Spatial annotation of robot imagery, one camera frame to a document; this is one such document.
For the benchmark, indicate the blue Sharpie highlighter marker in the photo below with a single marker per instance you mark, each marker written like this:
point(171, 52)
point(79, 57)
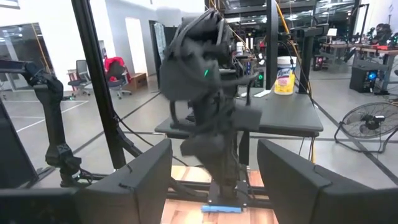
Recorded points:
point(220, 209)

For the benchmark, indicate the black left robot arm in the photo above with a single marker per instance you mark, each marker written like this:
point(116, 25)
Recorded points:
point(192, 71)

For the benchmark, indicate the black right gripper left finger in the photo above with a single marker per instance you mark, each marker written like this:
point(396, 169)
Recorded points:
point(124, 199)

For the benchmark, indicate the black flat panel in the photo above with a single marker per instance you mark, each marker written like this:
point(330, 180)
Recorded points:
point(12, 149)

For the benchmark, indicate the black computer tower blue light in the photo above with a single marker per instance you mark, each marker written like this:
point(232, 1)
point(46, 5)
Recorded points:
point(360, 79)

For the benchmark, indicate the red jacket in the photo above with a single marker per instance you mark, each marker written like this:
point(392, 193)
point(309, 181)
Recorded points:
point(113, 60)

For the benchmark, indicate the black desk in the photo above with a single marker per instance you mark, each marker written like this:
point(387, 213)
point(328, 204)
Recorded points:
point(289, 115)

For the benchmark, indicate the black monitor stand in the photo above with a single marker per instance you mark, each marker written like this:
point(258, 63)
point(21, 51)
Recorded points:
point(308, 62)

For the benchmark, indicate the black rig frame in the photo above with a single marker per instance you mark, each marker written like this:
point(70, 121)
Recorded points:
point(93, 77)

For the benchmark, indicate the dark office chair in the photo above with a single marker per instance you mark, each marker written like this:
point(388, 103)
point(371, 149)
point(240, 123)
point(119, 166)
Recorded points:
point(117, 83)

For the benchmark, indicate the wood-top workbench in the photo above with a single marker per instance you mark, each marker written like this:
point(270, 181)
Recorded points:
point(373, 49)

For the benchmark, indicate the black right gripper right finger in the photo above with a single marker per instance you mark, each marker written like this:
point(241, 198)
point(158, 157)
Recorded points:
point(311, 199)

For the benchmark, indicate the yellow wipes canister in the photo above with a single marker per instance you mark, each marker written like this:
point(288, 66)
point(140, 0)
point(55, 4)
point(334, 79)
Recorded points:
point(284, 82)

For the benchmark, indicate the hanging grey cloth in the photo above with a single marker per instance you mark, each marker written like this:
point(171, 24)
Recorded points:
point(160, 37)

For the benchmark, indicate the white paper sheet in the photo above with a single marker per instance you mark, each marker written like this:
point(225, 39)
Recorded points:
point(262, 93)

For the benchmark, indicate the grey office chair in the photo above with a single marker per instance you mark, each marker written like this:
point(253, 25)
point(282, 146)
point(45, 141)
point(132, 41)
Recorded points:
point(81, 70)

